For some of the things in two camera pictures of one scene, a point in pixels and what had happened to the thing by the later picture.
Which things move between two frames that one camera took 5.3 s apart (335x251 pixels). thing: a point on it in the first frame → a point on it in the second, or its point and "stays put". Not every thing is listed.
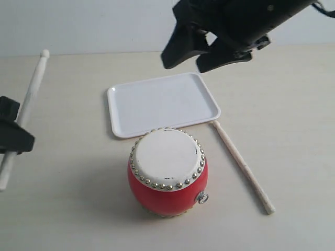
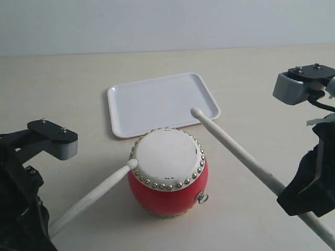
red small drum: (167, 172) stays put
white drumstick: (10, 157) → (91, 198)
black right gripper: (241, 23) → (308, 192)
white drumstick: (267, 204) → (273, 184)
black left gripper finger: (9, 109) → (24, 217)
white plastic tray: (176, 101) stays put
